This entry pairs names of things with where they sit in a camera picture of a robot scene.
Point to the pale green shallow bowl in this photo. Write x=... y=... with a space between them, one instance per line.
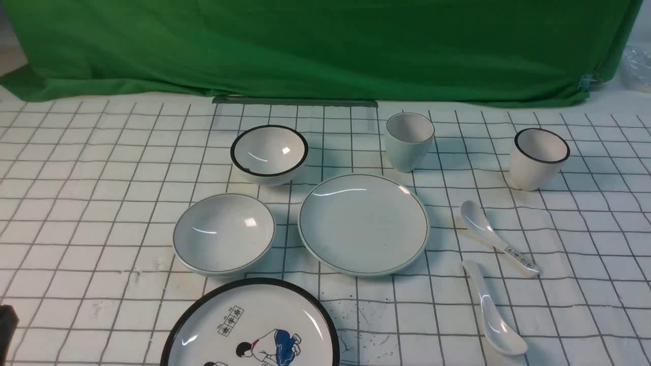
x=223 y=235

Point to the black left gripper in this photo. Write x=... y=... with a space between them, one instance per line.
x=9 y=324

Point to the white bowl black rim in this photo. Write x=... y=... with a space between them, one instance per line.
x=269 y=155

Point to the white spoon with lettering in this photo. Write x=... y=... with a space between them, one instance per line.
x=477 y=224

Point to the black-rimmed illustrated plate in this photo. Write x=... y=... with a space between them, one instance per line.
x=257 y=321

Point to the white cup black rim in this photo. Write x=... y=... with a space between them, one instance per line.
x=537 y=157

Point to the pale green plate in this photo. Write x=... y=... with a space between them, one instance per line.
x=363 y=225

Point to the plain white ceramic spoon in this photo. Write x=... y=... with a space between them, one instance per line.
x=496 y=330

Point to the pale green cup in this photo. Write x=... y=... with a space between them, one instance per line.
x=407 y=140

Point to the clear plastic wrap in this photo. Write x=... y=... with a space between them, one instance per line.
x=635 y=65

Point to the metal clip on backdrop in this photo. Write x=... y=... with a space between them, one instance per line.
x=588 y=82

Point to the green backdrop cloth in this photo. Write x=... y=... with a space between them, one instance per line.
x=493 y=53

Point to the white black-grid tablecloth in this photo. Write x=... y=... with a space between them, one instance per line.
x=92 y=188

